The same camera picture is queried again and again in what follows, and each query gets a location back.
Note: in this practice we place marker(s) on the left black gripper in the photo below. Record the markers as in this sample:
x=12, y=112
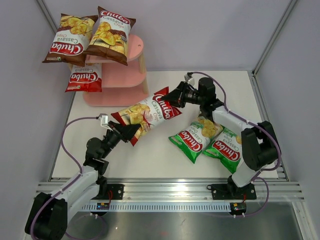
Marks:
x=126, y=132

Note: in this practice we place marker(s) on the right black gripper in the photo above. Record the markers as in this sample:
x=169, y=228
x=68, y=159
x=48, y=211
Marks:
x=177, y=96

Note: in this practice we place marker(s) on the red Chuba chips bag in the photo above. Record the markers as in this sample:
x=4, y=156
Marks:
x=85, y=79
x=149, y=113

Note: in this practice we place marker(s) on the brown Chuba chips bag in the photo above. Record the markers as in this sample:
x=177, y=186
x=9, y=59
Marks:
x=71, y=40
x=111, y=38

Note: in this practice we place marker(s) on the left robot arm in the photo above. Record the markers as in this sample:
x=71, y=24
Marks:
x=52, y=212

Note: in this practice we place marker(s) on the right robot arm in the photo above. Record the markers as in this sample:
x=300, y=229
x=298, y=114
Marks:
x=260, y=146

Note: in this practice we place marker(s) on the pink three-tier wooden shelf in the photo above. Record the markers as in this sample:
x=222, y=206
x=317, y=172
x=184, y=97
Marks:
x=121, y=85

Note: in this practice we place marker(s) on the green chuba chips bag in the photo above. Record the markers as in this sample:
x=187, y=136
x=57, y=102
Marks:
x=196, y=137
x=226, y=147

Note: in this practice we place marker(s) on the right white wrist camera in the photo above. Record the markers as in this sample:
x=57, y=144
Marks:
x=188, y=77

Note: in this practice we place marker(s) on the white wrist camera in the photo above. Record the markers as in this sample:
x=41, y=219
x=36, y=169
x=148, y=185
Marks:
x=188, y=77
x=104, y=120

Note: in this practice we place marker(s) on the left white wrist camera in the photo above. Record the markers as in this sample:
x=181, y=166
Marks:
x=104, y=120

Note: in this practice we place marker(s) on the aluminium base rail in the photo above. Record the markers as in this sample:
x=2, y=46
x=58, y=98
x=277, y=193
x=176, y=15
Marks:
x=186, y=195

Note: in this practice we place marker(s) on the left aluminium frame post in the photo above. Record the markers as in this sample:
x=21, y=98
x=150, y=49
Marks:
x=50, y=24

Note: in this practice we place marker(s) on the aluminium frame post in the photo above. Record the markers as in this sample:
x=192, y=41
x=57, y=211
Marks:
x=275, y=35
x=50, y=24

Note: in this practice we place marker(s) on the right aluminium frame post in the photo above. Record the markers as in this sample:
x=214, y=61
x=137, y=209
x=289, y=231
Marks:
x=275, y=35

